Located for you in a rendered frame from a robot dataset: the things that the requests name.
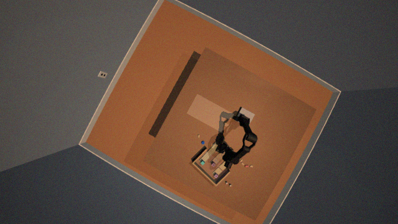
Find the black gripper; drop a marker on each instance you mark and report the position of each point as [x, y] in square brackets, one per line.
[226, 149]

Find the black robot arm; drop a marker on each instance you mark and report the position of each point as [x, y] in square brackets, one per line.
[234, 157]

